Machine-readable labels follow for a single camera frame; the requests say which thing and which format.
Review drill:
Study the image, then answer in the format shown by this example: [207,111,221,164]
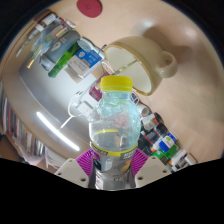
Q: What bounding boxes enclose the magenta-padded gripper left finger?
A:
[54,148,97,188]

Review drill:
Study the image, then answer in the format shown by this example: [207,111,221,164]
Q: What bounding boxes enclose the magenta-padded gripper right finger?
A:
[130,148,173,190]

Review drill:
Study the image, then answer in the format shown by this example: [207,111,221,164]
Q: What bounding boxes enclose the clear yellow-capped drink bottle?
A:
[87,75,143,192]

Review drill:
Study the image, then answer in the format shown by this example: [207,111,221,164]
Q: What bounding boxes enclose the small blue and white bottle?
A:
[158,132,180,153]

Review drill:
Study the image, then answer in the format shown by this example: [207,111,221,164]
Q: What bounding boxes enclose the white and black small box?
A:
[171,149,198,172]

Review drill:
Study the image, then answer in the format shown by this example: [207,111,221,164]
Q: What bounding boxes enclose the bookshelf with books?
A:
[0,81,48,162]

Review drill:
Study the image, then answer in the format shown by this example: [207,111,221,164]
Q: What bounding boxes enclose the silver laptop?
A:
[17,55,101,153]

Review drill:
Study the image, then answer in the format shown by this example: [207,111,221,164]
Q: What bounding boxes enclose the blue and white box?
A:
[67,48,103,79]

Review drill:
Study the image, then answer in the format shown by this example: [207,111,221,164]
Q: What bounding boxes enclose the beige ceramic mug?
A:
[103,35,179,97]

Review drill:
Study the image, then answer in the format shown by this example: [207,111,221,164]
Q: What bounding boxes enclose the clear plastic container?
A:
[30,20,69,54]

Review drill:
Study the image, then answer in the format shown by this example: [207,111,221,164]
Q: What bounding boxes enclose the flat round red coaster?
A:
[76,0,103,19]

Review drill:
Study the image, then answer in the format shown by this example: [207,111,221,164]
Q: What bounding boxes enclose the white charger with cable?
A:
[59,91,95,130]

